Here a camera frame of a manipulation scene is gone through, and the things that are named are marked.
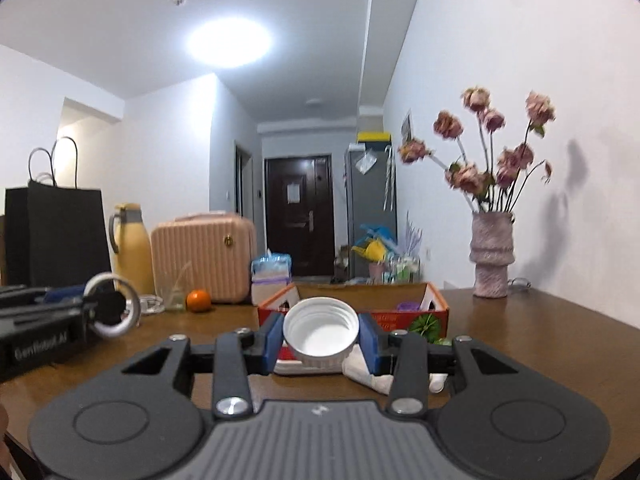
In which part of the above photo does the white flat object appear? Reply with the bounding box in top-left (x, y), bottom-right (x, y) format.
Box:
top-left (274, 358), bottom-right (346, 376)

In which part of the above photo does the yellow thermos bottle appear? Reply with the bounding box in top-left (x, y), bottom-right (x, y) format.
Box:
top-left (108, 203), bottom-right (155, 297)

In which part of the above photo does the grey refrigerator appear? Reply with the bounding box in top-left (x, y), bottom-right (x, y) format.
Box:
top-left (344, 142), bottom-right (399, 281)

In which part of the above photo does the white plastic lid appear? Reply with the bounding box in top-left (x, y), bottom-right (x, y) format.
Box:
top-left (282, 297), bottom-right (361, 370)

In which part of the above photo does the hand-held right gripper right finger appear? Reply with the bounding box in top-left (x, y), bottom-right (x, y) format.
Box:
top-left (357, 312), bottom-right (521, 417)

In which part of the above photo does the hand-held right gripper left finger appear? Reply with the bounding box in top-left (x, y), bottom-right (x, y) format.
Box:
top-left (121, 312), bottom-right (285, 420)

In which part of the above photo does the blue plastic toy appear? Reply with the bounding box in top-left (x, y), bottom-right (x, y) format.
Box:
top-left (360, 223), bottom-right (397, 248)

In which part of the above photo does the orange cardboard box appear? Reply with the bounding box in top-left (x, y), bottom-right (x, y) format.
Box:
top-left (257, 281), bottom-right (450, 348)

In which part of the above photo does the round ceiling lamp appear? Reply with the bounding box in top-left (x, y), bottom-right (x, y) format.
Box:
top-left (186, 16), bottom-right (273, 68)

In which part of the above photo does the crumpled white tissue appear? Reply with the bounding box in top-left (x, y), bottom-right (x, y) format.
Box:
top-left (342, 347), bottom-right (446, 394)

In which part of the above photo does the white purple storage box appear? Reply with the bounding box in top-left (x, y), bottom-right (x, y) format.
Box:
top-left (251, 277), bottom-right (291, 307)

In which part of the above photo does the pink ribbed suitcase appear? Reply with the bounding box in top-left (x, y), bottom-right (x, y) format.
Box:
top-left (150, 212), bottom-right (257, 305)

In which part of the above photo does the silver metal ring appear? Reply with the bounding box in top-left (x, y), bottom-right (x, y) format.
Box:
top-left (83, 272), bottom-right (141, 339)

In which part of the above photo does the orange fruit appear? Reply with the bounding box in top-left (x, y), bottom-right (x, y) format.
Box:
top-left (186, 289), bottom-right (212, 313)

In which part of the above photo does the dark brown entrance door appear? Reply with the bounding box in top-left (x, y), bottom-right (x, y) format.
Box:
top-left (264, 155), bottom-right (335, 277)

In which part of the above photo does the blue tissue packet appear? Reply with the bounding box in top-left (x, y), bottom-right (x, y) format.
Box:
top-left (251, 252), bottom-right (292, 281)

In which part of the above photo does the dark side doorway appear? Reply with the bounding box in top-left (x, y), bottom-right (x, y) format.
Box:
top-left (234, 142), bottom-right (254, 218)

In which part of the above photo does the purple flower bouquet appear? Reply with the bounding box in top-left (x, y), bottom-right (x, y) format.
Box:
top-left (400, 212), bottom-right (426, 261)

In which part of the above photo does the pink textured vase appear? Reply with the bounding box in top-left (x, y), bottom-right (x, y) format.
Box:
top-left (469, 211), bottom-right (516, 299)

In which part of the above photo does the yellow plastic toy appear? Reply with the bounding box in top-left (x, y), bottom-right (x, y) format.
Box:
top-left (352, 240), bottom-right (389, 264)

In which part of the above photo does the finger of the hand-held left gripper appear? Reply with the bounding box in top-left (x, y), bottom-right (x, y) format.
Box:
top-left (0, 283), bottom-right (90, 312)
top-left (82, 290), bottom-right (127, 326)

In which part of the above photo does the clear glass cup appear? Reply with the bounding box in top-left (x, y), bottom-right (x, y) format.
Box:
top-left (155, 261), bottom-right (189, 312)

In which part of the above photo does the striped candy cane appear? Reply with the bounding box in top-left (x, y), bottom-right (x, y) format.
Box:
top-left (382, 145), bottom-right (397, 212)

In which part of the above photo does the dried pink rose bouquet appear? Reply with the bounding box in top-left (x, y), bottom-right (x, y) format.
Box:
top-left (398, 86), bottom-right (557, 214)

